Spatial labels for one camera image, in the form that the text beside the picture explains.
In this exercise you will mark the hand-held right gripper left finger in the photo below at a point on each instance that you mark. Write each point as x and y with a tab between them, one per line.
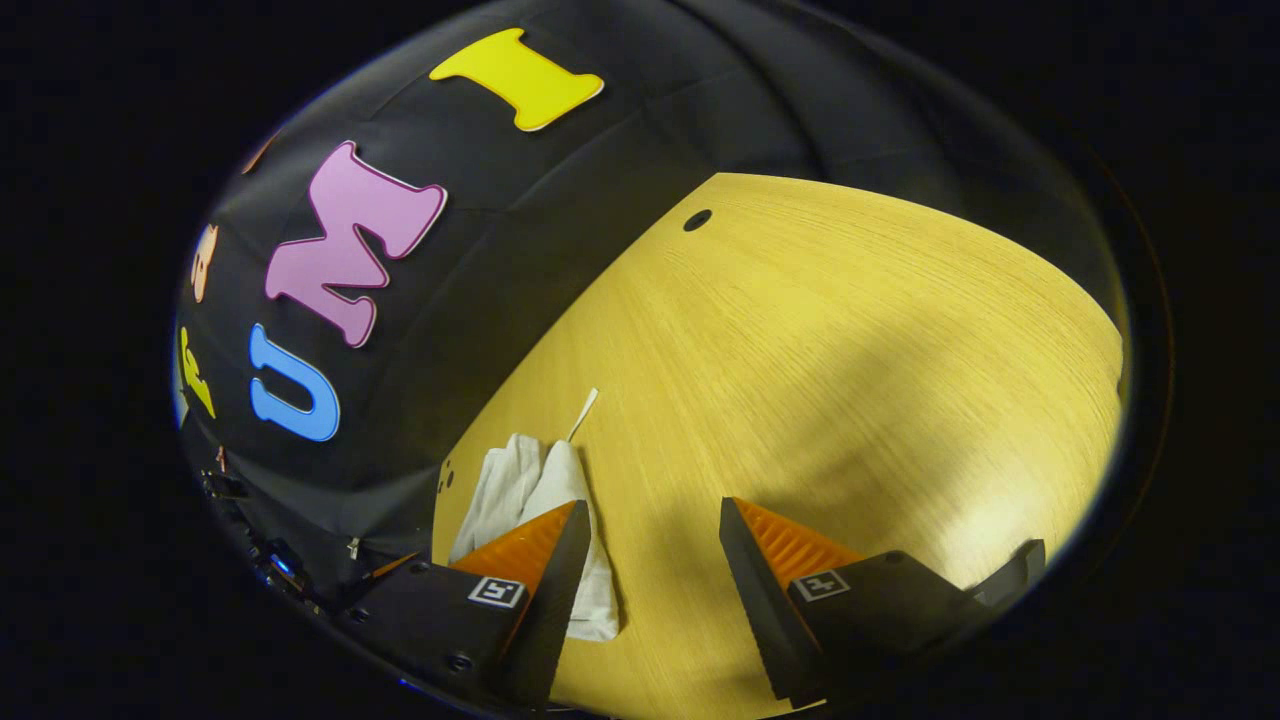
550	610

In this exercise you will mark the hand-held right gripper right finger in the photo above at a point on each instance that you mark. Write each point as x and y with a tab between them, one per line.
765	610

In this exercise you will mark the white jeans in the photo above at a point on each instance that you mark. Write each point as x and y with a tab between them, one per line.
520	480

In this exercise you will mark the black backdrop cloth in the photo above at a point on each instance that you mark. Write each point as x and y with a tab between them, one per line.
560	200

